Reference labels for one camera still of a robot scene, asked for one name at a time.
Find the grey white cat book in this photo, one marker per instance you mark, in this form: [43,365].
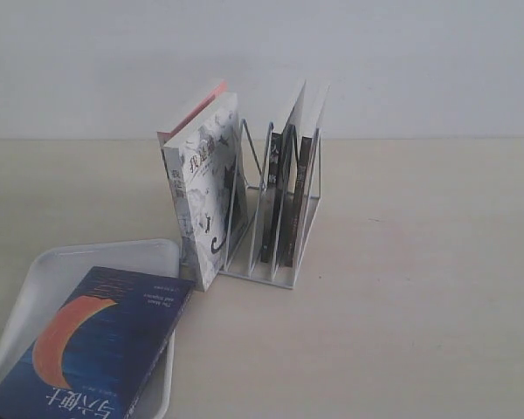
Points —
[204,165]

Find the blue moon cover book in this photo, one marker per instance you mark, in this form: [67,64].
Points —
[95,356]

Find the black spine thin book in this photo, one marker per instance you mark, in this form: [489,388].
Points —
[279,145]

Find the dark brown gold book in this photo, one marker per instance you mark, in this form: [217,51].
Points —
[307,186]

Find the pink red spine book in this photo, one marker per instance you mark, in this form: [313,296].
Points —
[194,103]

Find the white plastic tray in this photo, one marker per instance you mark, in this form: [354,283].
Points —
[54,275]

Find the white wire book rack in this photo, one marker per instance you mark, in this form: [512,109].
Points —
[280,219]

